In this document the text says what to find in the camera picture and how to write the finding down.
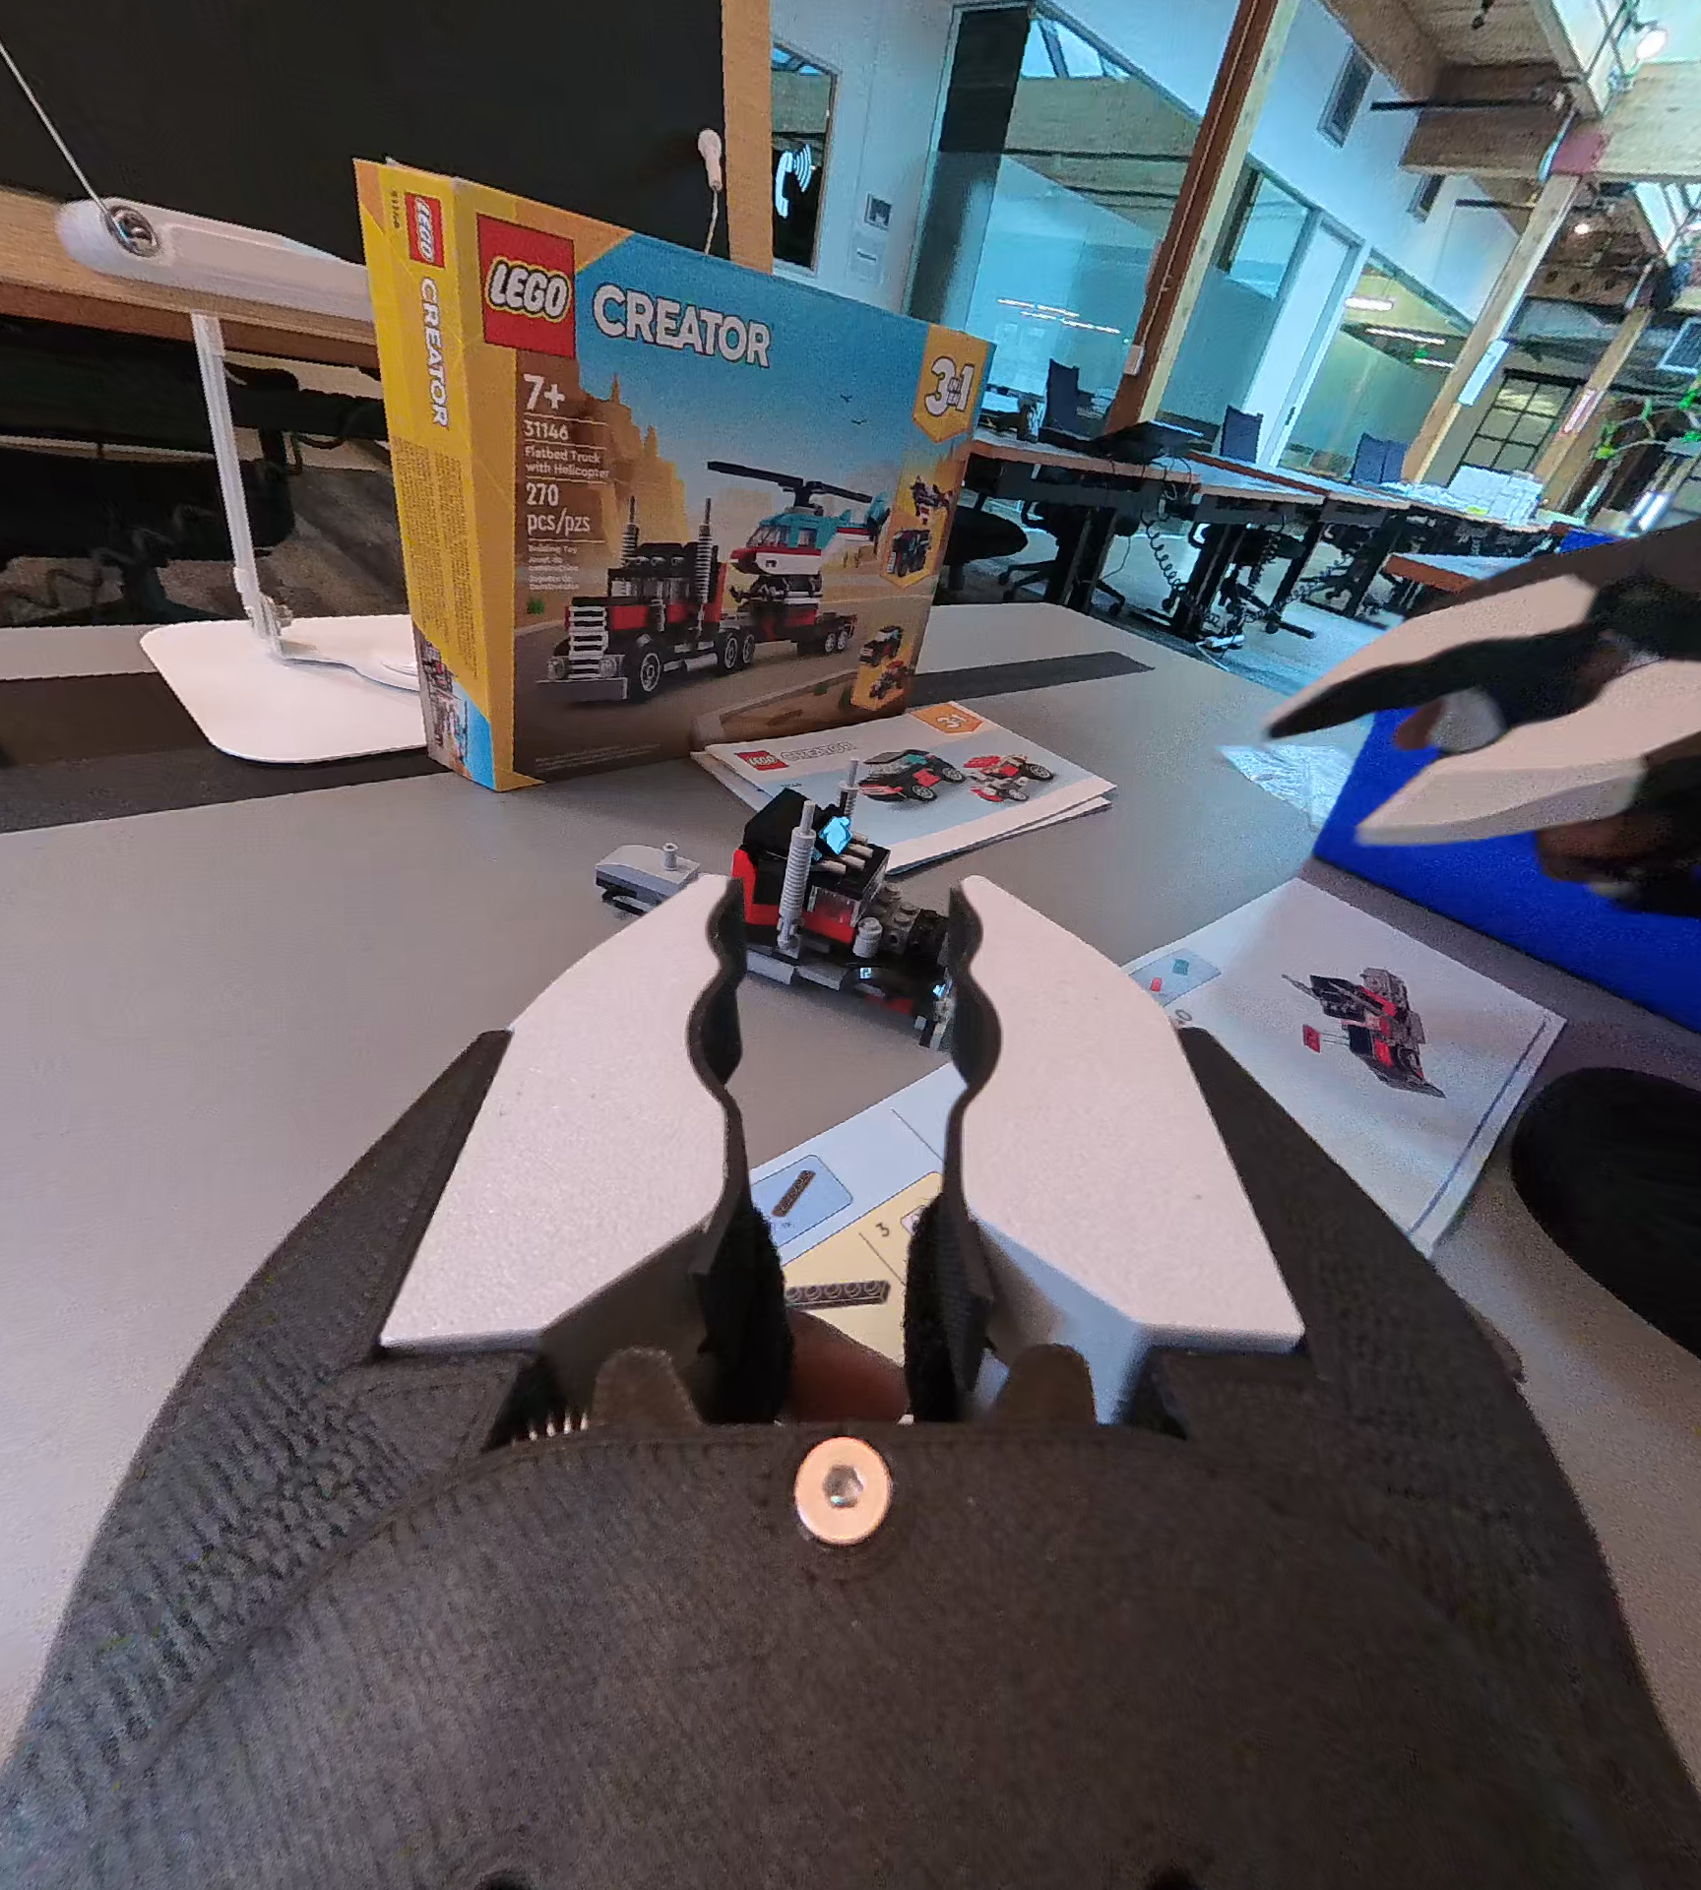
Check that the black wrist rest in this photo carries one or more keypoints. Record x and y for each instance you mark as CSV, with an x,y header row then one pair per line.
x,y
1662,1226

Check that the black office chair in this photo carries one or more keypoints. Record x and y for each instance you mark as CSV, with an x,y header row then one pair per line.
x,y
83,474

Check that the flat clear plastic bag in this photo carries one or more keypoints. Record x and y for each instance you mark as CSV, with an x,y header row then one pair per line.
x,y
1278,783

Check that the black red lego truck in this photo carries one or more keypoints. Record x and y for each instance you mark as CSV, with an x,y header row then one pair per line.
x,y
821,887

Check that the person's right hand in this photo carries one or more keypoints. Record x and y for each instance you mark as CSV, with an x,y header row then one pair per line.
x,y
1589,858

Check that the green potted plant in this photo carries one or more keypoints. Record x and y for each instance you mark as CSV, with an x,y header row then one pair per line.
x,y
1678,423

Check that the black board panel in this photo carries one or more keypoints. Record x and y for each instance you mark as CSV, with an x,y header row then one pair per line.
x,y
349,90

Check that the person's left hand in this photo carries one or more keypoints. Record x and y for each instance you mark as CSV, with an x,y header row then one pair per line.
x,y
851,1373

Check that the closed instruction booklets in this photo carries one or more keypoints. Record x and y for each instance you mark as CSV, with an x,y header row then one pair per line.
x,y
939,806

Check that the large lego set box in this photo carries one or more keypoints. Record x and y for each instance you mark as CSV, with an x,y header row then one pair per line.
x,y
733,415

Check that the open instruction booklet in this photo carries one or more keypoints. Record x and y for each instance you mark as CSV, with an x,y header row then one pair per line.
x,y
1382,1123

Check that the blue plastic bin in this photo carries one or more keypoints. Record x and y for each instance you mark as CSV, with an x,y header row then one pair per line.
x,y
1530,917

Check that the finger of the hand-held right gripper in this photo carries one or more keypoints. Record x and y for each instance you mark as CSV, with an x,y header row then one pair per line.
x,y
1471,635
1559,753

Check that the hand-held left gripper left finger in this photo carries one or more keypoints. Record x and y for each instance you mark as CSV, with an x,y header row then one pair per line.
x,y
569,1182

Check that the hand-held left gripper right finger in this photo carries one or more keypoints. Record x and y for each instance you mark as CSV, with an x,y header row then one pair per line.
x,y
1130,1182

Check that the long office desk row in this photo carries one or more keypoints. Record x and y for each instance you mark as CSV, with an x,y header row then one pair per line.
x,y
1235,482

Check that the white round pad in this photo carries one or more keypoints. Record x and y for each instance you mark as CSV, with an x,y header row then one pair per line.
x,y
290,710

